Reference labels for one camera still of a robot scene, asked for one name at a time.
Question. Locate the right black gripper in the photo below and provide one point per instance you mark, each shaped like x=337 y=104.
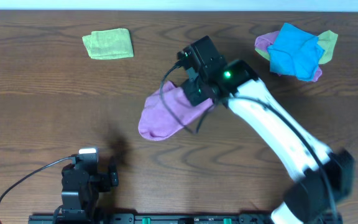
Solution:
x=194 y=96

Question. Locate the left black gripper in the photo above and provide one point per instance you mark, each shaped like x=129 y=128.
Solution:
x=107 y=181

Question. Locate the purple microfiber cloth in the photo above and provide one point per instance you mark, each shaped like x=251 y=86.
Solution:
x=157 y=124

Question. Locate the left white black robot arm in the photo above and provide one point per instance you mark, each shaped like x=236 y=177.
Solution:
x=81 y=185

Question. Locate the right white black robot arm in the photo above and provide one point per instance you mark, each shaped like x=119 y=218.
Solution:
x=321 y=177

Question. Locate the folded green cloth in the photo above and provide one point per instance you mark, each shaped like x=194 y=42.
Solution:
x=109 y=44

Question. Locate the blue cloth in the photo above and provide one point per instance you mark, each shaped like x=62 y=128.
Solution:
x=295 y=53

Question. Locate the green cloth in pile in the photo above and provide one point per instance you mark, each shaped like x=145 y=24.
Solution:
x=327 y=41

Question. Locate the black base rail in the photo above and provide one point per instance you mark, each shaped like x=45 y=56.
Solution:
x=128 y=218

